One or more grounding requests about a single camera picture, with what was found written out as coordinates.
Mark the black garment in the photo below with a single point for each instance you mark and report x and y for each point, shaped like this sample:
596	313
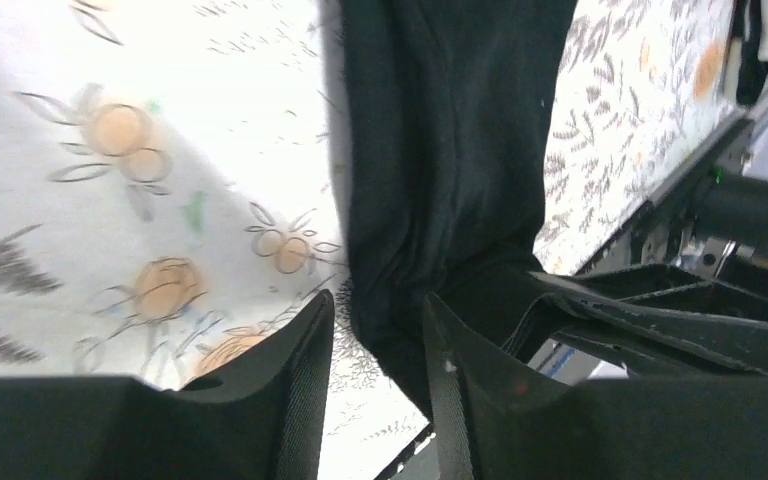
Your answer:
450	106

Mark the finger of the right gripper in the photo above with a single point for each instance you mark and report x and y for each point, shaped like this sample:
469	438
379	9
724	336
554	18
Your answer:
701	329
646	279

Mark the floral patterned table mat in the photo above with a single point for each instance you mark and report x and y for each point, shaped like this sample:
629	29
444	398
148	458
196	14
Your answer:
168	182

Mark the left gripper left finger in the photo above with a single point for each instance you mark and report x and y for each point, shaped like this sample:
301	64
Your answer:
260	416

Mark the black white checkered blanket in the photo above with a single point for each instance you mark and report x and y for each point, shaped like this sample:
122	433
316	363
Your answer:
745	67

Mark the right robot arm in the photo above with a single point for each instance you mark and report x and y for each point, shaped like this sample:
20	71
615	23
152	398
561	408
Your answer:
701	226

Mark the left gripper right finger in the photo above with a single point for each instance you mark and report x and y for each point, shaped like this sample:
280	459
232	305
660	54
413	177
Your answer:
495	418

